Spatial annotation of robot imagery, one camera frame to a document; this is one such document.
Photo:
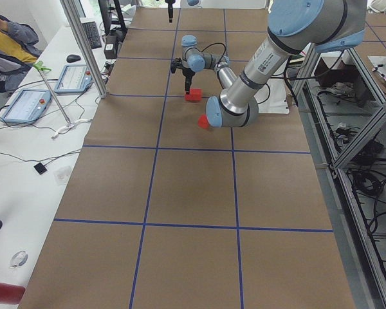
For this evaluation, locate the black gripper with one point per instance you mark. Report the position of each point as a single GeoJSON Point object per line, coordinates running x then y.
{"type": "Point", "coordinates": [188, 73]}
{"type": "Point", "coordinates": [170, 7]}

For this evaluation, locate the red block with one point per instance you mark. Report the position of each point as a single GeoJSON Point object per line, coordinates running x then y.
{"type": "Point", "coordinates": [191, 97]}
{"type": "Point", "coordinates": [198, 92]}
{"type": "Point", "coordinates": [203, 122]}

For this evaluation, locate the black monitor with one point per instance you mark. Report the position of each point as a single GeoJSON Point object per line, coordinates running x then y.
{"type": "Point", "coordinates": [106, 11]}

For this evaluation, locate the black box with label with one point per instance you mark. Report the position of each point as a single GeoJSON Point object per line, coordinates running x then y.
{"type": "Point", "coordinates": [113, 42]}

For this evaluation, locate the black keyboard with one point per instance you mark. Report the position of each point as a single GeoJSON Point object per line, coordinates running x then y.
{"type": "Point", "coordinates": [92, 34]}

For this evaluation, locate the black computer mouse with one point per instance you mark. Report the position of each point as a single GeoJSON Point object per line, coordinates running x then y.
{"type": "Point", "coordinates": [73, 58]}

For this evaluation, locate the far teach pendant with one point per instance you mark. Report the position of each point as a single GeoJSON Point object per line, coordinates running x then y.
{"type": "Point", "coordinates": [74, 79]}

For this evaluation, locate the teach pendant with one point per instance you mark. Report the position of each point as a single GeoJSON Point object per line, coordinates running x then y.
{"type": "Point", "coordinates": [74, 79]}
{"type": "Point", "coordinates": [27, 107]}

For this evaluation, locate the grabber stick tool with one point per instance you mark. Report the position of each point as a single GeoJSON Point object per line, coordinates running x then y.
{"type": "Point", "coordinates": [41, 68]}

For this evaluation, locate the blue tape grid lines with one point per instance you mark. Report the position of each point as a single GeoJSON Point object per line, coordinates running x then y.
{"type": "Point", "coordinates": [161, 213]}

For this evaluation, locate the near teach pendant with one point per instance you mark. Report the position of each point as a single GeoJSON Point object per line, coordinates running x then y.
{"type": "Point", "coordinates": [27, 107]}

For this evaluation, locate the person in yellow shirt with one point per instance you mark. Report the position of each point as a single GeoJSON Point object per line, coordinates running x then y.
{"type": "Point", "coordinates": [17, 53]}

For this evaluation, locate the small black square device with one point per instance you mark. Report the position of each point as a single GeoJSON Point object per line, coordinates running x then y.
{"type": "Point", "coordinates": [40, 168]}

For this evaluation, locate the red fire extinguisher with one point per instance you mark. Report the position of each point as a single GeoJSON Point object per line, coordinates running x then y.
{"type": "Point", "coordinates": [11, 294]}

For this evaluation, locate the aluminium frame post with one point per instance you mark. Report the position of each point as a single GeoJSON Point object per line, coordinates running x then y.
{"type": "Point", "coordinates": [79, 34]}

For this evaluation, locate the aluminium frame rack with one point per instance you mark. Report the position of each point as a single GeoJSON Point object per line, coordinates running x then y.
{"type": "Point", "coordinates": [342, 98]}

